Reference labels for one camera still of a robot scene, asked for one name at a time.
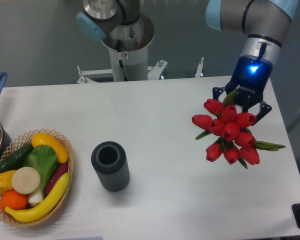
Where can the orange fruit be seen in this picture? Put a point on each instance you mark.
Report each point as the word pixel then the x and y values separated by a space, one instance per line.
pixel 13 200

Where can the beige round disc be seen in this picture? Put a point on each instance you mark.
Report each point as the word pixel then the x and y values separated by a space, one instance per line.
pixel 26 180

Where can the green cucumber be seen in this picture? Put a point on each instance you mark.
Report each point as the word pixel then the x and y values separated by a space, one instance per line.
pixel 16 159

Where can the green bok choy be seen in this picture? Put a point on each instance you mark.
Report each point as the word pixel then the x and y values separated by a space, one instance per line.
pixel 42 158

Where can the yellow squash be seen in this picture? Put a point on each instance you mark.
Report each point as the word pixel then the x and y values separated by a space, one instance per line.
pixel 43 138

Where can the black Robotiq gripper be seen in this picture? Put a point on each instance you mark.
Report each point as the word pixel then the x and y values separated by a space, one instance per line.
pixel 249 79

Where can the yellow banana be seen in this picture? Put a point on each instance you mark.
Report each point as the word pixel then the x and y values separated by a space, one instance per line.
pixel 46 206

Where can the woven wicker basket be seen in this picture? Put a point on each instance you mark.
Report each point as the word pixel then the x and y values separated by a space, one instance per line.
pixel 23 140

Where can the red tulip bouquet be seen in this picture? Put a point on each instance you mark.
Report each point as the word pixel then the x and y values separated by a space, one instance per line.
pixel 235 142

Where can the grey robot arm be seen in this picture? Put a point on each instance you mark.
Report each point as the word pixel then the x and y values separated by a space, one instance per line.
pixel 265 22

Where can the purple eggplant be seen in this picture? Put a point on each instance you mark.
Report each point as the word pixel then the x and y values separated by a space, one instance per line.
pixel 59 171

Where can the dark grey ribbed vase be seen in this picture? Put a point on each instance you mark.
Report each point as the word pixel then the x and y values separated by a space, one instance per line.
pixel 109 161

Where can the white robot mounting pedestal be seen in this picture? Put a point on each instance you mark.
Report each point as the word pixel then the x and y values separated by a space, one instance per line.
pixel 128 49

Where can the yellow bell pepper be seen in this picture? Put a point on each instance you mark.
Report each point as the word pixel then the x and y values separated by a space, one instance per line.
pixel 6 181

